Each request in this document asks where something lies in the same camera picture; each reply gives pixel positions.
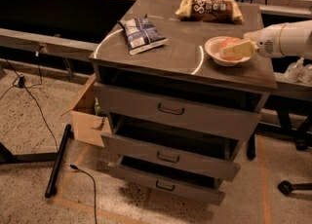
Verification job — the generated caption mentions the grey metal rail beam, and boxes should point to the grey metal rail beam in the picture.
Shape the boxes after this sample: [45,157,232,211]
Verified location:
[0,28,98,53]

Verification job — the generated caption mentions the top grey drawer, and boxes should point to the top grey drawer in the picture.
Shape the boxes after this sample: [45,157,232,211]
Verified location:
[94,83,259,141]

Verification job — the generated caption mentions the blue chip bag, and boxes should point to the blue chip bag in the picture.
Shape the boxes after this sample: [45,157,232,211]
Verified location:
[118,16,168,56]

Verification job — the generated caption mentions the black chair caster leg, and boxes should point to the black chair caster leg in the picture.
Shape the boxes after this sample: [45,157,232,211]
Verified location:
[278,180,312,195]

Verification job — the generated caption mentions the middle grey drawer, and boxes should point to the middle grey drawer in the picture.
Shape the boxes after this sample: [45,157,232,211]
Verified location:
[100,131,241,181]

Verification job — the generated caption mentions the cardboard box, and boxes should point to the cardboard box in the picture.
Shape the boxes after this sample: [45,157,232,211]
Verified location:
[63,74,110,147]

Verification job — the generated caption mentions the grey drawer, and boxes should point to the grey drawer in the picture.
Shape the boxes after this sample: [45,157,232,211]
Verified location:
[94,83,259,141]
[108,163,225,205]
[100,131,241,181]

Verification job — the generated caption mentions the clear plastic bottle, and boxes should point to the clear plastic bottle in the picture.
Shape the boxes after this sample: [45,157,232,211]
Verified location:
[284,57,304,82]
[299,64,312,84]

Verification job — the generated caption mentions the grey drawer cabinet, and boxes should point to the grey drawer cabinet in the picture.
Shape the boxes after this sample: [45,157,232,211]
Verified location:
[91,0,277,191]

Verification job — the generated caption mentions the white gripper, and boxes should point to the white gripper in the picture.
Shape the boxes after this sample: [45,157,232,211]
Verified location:
[223,23,286,59]

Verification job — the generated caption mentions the black floor cable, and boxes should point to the black floor cable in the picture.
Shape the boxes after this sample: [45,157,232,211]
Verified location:
[0,59,98,224]

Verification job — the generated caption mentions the red apple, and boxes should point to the red apple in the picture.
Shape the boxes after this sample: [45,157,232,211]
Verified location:
[219,38,240,60]

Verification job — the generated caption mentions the black table leg base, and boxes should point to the black table leg base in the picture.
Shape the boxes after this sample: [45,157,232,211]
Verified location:
[0,125,72,199]

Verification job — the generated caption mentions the brown yellow chip bag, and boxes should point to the brown yellow chip bag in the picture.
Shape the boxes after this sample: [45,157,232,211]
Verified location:
[175,0,244,23]

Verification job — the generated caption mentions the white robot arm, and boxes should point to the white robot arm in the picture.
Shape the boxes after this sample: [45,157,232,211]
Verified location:
[219,20,312,59]

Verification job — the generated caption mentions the bottom grey drawer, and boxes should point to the bottom grey drawer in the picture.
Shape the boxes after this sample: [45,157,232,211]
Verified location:
[108,163,225,205]

